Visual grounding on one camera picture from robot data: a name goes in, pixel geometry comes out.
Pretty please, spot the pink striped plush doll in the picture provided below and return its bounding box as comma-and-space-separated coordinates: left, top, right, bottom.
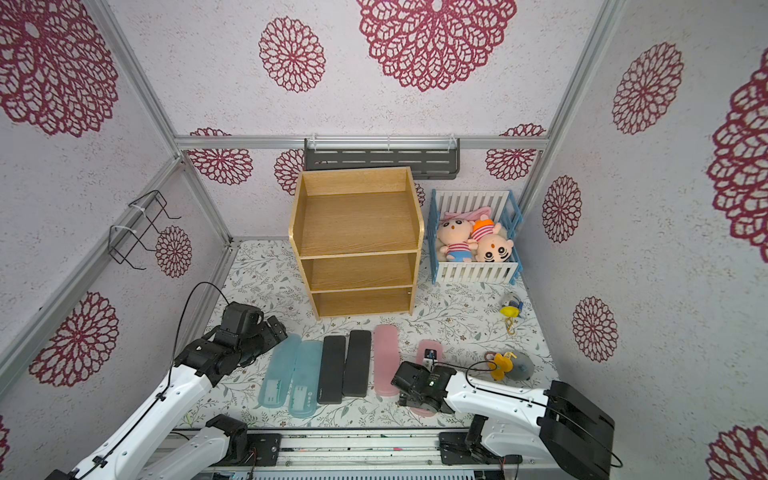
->
437, 218, 477, 263

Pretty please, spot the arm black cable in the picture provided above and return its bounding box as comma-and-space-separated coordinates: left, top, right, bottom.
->
437, 359, 624, 469
71, 281, 232, 480

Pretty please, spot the yellow grey keychain toy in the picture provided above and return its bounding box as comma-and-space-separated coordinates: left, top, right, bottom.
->
500, 293, 524, 335

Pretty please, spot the yellow duck grey disc toy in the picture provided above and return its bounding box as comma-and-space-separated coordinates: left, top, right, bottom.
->
485, 351, 535, 382

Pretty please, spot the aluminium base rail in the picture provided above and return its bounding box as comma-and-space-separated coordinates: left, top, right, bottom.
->
106, 427, 612, 475

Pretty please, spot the orange hat plush doll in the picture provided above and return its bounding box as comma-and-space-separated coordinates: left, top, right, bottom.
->
470, 216, 514, 263

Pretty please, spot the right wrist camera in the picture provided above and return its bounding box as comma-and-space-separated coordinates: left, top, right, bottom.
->
422, 349, 438, 371

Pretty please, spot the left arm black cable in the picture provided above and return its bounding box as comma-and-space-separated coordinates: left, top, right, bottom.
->
71, 281, 232, 480

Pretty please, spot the black wire wall rack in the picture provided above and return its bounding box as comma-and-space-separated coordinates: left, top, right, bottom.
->
106, 189, 180, 271

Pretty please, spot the wooden three-tier shelf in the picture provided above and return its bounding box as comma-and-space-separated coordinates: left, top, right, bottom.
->
288, 167, 425, 318

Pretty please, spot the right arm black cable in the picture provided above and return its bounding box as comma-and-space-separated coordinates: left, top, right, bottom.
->
437, 359, 624, 469

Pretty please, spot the pink pencil case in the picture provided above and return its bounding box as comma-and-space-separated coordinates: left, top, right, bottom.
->
411, 340, 443, 417
373, 324, 400, 397

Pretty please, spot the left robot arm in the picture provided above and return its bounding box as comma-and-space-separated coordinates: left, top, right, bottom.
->
47, 302, 288, 479

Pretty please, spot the grey wall-mounted rack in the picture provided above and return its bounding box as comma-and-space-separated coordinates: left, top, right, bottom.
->
304, 138, 460, 180

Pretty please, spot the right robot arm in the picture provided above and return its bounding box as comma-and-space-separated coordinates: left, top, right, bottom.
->
390, 361, 623, 479

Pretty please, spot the blue white toy crib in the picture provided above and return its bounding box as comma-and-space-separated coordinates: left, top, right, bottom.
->
427, 190, 523, 284

